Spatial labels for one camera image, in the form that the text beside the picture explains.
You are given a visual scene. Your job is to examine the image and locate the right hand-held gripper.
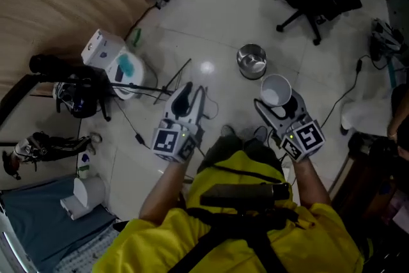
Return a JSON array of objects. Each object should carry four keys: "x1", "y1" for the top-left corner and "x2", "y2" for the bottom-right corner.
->
[{"x1": 254, "y1": 89, "x2": 326, "y2": 164}]

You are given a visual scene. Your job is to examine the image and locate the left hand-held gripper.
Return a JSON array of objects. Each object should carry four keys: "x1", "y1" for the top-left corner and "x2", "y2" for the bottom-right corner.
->
[{"x1": 150, "y1": 82, "x2": 207, "y2": 164}]

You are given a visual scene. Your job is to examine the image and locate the white paper cup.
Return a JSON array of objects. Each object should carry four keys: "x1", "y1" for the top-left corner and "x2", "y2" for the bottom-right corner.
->
[{"x1": 259, "y1": 74, "x2": 293, "y2": 107}]

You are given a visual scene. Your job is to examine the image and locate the round metal trash bin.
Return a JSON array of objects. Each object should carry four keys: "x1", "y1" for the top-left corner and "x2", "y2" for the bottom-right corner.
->
[{"x1": 236, "y1": 43, "x2": 268, "y2": 81}]

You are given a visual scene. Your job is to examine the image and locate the person's left forearm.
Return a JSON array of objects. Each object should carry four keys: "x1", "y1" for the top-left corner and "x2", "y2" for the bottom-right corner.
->
[{"x1": 138, "y1": 156, "x2": 192, "y2": 225}]

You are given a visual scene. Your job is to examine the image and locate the person's right forearm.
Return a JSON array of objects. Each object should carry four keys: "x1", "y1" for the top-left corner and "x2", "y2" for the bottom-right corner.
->
[{"x1": 291, "y1": 156, "x2": 333, "y2": 210}]

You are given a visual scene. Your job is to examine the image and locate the folded black stand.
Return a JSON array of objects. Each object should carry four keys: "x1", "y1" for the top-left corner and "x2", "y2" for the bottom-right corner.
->
[{"x1": 153, "y1": 58, "x2": 193, "y2": 105}]

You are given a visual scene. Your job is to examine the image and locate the person's right grey shoe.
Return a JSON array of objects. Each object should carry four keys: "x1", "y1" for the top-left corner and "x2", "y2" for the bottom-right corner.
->
[{"x1": 253, "y1": 125, "x2": 269, "y2": 143}]

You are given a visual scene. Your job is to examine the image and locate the person's grey shoe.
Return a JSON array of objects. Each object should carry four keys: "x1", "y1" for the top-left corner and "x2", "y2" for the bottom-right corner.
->
[
  {"x1": 220, "y1": 124, "x2": 238, "y2": 139},
  {"x1": 253, "y1": 125, "x2": 269, "y2": 143}
]

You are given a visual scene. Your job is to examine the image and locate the person's left grey shoe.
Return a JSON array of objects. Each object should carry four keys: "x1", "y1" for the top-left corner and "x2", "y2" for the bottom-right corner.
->
[{"x1": 220, "y1": 124, "x2": 238, "y2": 139}]

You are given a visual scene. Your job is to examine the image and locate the dark trousers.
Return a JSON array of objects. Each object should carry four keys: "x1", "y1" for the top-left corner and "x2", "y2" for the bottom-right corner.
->
[{"x1": 197, "y1": 133, "x2": 284, "y2": 174}]

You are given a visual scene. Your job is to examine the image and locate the white bucket with teal cloth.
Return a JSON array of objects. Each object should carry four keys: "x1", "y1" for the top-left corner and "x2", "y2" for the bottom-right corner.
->
[{"x1": 106, "y1": 51, "x2": 147, "y2": 100}]

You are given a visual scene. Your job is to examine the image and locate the white cloth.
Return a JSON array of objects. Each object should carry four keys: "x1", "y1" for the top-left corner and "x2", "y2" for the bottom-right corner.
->
[{"x1": 339, "y1": 91, "x2": 399, "y2": 136}]

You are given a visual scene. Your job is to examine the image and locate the green plastic item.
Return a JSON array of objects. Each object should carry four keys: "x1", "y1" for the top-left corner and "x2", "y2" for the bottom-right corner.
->
[{"x1": 130, "y1": 27, "x2": 143, "y2": 47}]

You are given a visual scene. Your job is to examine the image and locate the black chest-mounted device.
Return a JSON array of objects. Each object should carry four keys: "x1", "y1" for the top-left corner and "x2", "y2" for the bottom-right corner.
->
[{"x1": 199, "y1": 182, "x2": 290, "y2": 209}]

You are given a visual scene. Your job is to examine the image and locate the white cardboard box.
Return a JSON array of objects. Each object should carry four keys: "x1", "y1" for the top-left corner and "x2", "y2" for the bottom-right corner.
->
[{"x1": 80, "y1": 29, "x2": 128, "y2": 70}]

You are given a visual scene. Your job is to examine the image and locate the pile of grey equipment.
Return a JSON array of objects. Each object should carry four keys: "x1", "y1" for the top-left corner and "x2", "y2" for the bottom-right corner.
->
[{"x1": 369, "y1": 17, "x2": 409, "y2": 62}]

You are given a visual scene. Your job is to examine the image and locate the white cylindrical device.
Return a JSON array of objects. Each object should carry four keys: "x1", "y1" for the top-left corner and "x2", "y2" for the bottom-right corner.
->
[{"x1": 59, "y1": 176, "x2": 107, "y2": 221}]

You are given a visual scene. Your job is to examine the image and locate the spare hand-held gripper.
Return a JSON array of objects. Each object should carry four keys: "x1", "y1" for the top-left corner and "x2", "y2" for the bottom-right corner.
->
[{"x1": 1, "y1": 130, "x2": 104, "y2": 181}]

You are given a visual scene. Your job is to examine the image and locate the yellow shirt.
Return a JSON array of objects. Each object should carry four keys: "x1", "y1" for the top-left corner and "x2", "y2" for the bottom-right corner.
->
[{"x1": 91, "y1": 150, "x2": 365, "y2": 273}]

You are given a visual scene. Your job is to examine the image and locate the grey-blue mat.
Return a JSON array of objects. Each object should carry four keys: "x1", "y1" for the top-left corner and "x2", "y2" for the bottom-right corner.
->
[{"x1": 0, "y1": 175, "x2": 118, "y2": 273}]

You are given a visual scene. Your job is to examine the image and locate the black power adapter cable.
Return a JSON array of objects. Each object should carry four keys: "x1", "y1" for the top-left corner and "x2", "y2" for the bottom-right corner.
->
[{"x1": 112, "y1": 95, "x2": 151, "y2": 149}]

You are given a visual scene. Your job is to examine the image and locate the long black cable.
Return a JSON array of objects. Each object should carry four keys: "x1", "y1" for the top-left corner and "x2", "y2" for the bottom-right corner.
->
[{"x1": 320, "y1": 54, "x2": 389, "y2": 129}]

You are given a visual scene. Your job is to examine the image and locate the black camera tripod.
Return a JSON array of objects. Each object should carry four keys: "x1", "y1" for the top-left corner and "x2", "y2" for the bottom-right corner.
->
[{"x1": 28, "y1": 53, "x2": 175, "y2": 123}]

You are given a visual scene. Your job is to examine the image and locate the black harness straps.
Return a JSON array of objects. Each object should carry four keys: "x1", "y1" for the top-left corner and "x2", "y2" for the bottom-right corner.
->
[{"x1": 112, "y1": 166, "x2": 316, "y2": 273}]

